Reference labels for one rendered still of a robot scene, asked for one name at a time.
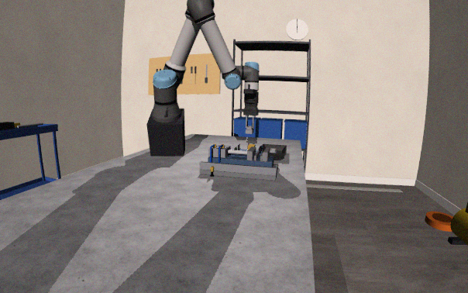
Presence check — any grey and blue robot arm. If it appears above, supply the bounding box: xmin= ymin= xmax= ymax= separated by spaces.
xmin=152 ymin=0 xmax=260 ymax=122

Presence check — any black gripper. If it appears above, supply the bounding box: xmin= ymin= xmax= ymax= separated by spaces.
xmin=243 ymin=82 xmax=259 ymax=129

